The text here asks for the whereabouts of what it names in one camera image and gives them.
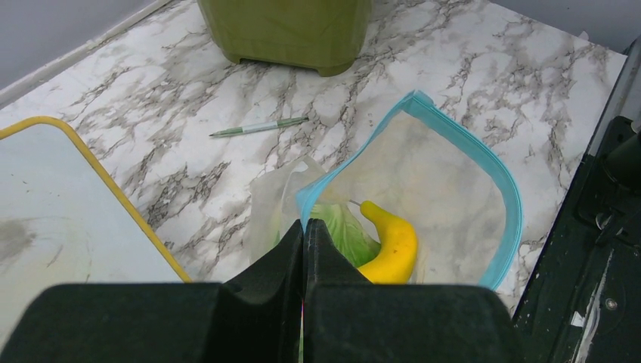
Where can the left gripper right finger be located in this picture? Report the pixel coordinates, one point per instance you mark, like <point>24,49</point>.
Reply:
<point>348,319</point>

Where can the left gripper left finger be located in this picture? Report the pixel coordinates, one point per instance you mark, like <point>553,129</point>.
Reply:
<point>254,317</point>

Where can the yellow banana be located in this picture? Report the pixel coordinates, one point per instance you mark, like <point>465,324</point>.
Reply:
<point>397,256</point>

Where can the green lettuce leaf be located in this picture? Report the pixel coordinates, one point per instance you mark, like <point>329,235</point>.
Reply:
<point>346,231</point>

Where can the clear zip top bag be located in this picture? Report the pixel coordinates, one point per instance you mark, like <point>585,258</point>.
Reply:
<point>425,168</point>

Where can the green white pen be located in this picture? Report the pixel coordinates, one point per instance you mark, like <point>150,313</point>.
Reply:
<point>260,127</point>

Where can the olive green plastic bin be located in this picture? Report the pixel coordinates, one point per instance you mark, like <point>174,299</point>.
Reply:
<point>323,35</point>

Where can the small whiteboard yellow frame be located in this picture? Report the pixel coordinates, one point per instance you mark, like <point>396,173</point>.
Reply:
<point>64,220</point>

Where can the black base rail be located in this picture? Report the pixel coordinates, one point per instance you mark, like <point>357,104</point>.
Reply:
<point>582,302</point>

